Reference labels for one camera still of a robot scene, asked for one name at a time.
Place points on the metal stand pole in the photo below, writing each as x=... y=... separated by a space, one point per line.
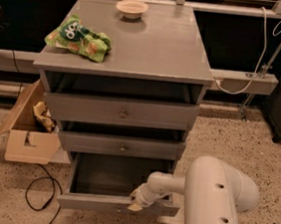
x=260 y=71

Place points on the grey wall rail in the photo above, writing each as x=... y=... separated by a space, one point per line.
x=230 y=80

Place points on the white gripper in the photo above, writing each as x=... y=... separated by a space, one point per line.
x=146 y=195

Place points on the grey middle drawer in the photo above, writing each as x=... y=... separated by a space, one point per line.
x=121 y=145

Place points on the grey bottom drawer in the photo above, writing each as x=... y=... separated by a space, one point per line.
x=103 y=182

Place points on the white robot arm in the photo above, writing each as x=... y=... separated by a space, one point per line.
x=214 y=192

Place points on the cardboard box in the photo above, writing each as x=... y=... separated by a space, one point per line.
x=28 y=141

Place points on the crumpled yellow paper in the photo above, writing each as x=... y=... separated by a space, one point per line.
x=40 y=112

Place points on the grey top drawer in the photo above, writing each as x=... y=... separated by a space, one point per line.
x=118 y=111

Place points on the green chip bag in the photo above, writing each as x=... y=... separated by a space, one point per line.
x=75 y=37

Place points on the white bowl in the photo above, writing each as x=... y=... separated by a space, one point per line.
x=132 y=9

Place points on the grey drawer cabinet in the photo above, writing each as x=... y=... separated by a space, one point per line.
x=159 y=58

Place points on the grey drawer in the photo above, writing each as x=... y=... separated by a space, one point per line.
x=121 y=145
x=118 y=111
x=103 y=182

